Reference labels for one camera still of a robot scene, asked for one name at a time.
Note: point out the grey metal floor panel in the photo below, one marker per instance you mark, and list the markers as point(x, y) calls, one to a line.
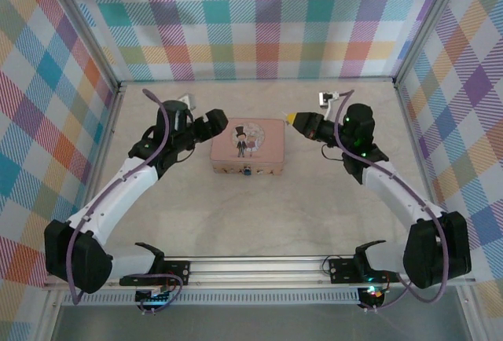
point(255, 323)

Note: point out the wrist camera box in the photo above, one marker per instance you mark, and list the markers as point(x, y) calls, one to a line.
point(326, 97)
point(188, 100)

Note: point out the small blue padlock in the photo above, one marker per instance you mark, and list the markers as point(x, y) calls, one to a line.
point(247, 171)

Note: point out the aluminium frame post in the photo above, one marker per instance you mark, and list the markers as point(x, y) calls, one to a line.
point(426, 23)
point(88, 26)

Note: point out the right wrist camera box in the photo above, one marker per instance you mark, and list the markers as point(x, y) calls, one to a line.
point(326, 97)

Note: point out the pink tin box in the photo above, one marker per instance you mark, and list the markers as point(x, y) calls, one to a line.
point(247, 140)

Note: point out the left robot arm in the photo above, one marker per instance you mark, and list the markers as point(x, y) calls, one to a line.
point(118, 188)

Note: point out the black circuit board blue light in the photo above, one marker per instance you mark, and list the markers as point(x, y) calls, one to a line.
point(151, 297)

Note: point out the black circuit board red light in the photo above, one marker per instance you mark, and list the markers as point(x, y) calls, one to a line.
point(371, 294)

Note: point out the small metal key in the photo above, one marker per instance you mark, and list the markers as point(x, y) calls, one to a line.
point(284, 113)

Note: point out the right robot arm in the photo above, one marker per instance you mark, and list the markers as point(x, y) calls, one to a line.
point(397, 191)

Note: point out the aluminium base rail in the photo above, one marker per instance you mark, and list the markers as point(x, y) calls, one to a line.
point(255, 268)

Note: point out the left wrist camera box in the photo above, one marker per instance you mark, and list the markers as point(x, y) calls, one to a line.
point(188, 100)

